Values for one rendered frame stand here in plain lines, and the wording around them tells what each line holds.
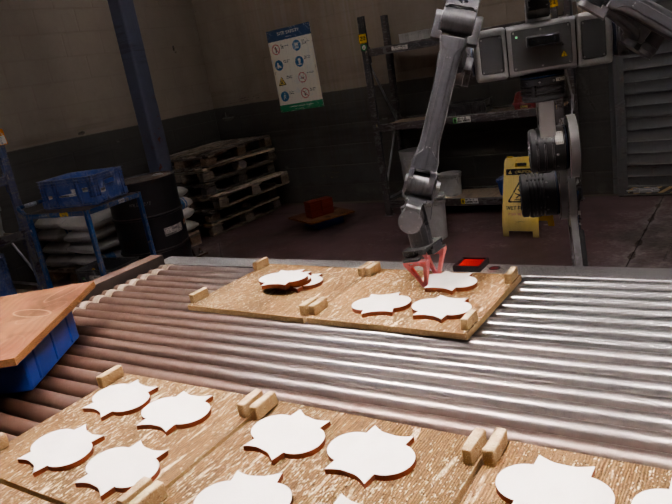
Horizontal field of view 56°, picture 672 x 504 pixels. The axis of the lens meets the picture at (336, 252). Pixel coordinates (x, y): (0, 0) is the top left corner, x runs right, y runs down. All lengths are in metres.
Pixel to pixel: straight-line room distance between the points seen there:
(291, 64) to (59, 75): 2.41
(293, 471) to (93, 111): 6.34
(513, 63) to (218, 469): 1.50
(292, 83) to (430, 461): 6.69
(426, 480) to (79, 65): 6.51
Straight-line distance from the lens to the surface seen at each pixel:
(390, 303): 1.51
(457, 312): 1.41
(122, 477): 1.10
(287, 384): 1.29
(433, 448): 1.00
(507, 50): 2.10
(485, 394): 1.15
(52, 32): 7.04
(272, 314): 1.61
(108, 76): 7.32
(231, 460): 1.06
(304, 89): 7.38
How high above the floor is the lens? 1.49
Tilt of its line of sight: 16 degrees down
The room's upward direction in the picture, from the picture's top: 10 degrees counter-clockwise
